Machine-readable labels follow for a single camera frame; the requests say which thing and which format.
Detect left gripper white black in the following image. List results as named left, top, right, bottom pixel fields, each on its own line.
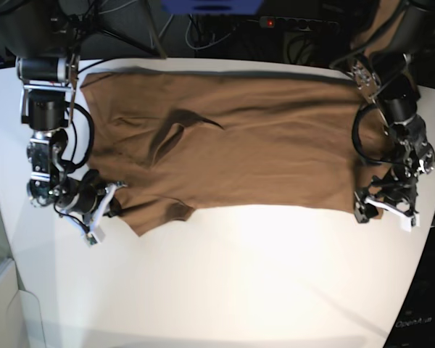
left=354, top=168, right=420, bottom=232

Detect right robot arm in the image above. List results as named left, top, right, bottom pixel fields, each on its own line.
left=0, top=1, right=125, bottom=246

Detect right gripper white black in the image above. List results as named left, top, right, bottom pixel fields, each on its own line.
left=54, top=170, right=127, bottom=247

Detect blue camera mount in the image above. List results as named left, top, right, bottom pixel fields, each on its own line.
left=161, top=0, right=263, bottom=15

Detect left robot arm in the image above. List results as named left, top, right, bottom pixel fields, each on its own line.
left=330, top=1, right=435, bottom=231

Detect brown T-shirt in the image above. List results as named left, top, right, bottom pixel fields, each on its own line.
left=80, top=72, right=388, bottom=235

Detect white bin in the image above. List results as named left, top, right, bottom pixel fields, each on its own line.
left=0, top=258, right=46, bottom=347

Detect white grey cables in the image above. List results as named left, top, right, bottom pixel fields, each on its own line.
left=141, top=0, right=240, bottom=51

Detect black OpenArm base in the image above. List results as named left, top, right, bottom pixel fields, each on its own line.
left=384, top=227, right=435, bottom=347

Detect white power strip red switch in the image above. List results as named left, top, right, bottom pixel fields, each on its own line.
left=258, top=16, right=340, bottom=33

